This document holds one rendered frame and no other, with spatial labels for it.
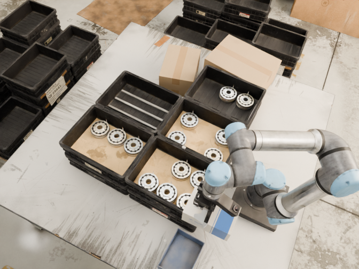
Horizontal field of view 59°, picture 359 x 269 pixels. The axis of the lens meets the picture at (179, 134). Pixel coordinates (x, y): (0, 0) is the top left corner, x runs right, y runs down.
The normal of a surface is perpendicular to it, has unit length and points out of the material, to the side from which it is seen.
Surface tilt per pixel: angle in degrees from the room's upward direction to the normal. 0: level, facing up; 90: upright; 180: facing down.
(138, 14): 0
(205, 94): 0
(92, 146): 0
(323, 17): 72
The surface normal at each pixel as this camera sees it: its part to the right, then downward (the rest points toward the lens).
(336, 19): -0.40, 0.54
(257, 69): 0.04, -0.55
